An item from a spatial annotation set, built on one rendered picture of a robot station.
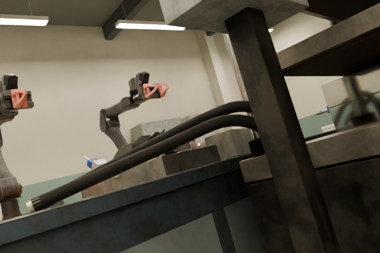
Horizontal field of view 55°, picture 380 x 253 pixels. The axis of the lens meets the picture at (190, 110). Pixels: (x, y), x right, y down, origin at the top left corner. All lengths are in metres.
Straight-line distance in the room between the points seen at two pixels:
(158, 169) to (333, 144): 0.51
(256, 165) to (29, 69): 6.69
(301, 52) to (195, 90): 8.11
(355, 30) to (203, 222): 0.61
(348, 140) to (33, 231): 0.65
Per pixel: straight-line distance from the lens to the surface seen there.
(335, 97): 1.36
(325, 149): 0.88
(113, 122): 2.02
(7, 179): 1.64
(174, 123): 7.73
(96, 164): 1.49
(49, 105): 7.29
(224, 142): 1.47
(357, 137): 0.85
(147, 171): 1.15
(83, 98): 7.56
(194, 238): 0.99
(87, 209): 0.79
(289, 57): 1.02
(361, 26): 0.95
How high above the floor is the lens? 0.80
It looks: 9 degrees up
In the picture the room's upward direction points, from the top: 16 degrees counter-clockwise
